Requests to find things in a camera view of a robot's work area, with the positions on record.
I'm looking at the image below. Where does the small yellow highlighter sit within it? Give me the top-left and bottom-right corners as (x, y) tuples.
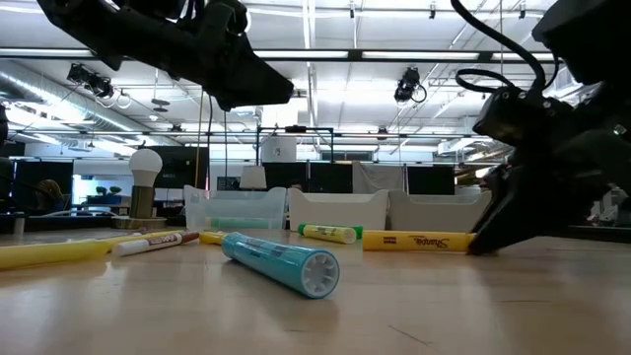
(199, 231), (229, 247)

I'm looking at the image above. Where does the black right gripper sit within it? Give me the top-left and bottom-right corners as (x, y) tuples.
(465, 121), (631, 256)

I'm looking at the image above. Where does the black aluminium table frame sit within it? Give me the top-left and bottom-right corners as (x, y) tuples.
(0, 214), (631, 245)

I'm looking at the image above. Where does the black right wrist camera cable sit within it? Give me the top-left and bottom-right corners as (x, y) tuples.
(450, 0), (563, 96)

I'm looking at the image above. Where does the red Expo marker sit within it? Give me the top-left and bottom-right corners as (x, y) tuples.
(111, 231), (201, 258)

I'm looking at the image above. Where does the black ceiling light cluster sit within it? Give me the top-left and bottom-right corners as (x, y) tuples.
(66, 62), (115, 100)

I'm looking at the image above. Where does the long yellow highlighter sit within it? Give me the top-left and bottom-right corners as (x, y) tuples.
(0, 238), (110, 271)

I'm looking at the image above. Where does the white box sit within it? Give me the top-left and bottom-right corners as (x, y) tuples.
(260, 135), (299, 164)

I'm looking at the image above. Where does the black panel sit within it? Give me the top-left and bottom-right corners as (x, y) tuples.
(262, 162), (354, 194)
(407, 165), (456, 196)
(147, 145), (211, 190)
(14, 160), (75, 218)

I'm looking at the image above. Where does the slim yellow marker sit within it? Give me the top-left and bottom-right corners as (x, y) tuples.
(98, 229), (184, 248)

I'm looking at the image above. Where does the translucent plastic bin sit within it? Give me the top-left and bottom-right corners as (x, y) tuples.
(183, 184), (288, 231)

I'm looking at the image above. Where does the large orange-yellow Sharpie highlighter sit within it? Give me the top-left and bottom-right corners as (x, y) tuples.
(362, 229), (477, 253)

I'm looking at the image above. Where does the pale grey plastic bin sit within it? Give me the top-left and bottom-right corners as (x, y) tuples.
(387, 189), (494, 234)

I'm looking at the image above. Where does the person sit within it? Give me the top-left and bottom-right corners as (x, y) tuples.
(35, 178), (66, 214)

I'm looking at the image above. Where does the white plastic bin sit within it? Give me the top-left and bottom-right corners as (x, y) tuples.
(287, 186), (390, 233)

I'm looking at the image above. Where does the white lampshade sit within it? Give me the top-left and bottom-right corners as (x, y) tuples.
(240, 165), (268, 191)

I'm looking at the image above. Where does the grey cloth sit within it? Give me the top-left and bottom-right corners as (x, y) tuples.
(351, 161), (408, 195)

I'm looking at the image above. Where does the thick teal marker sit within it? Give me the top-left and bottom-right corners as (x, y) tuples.
(220, 231), (341, 300)

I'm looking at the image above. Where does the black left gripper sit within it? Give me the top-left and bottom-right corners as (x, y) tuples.
(161, 0), (296, 113)

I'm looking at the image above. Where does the wooden bulb base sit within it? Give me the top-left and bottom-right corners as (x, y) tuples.
(111, 184), (168, 231)

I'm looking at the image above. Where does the white light bulb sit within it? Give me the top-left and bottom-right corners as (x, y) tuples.
(128, 147), (165, 188)

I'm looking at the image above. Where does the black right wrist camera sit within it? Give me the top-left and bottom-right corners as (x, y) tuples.
(471, 85), (577, 150)

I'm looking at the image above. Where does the long ceiling light bar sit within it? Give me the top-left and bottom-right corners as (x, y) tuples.
(0, 47), (556, 63)

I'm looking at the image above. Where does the yellow Sharpie highlighter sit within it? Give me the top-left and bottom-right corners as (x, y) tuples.
(297, 223), (358, 246)

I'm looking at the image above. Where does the black overhead camera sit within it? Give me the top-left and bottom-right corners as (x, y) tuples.
(392, 66), (428, 106)

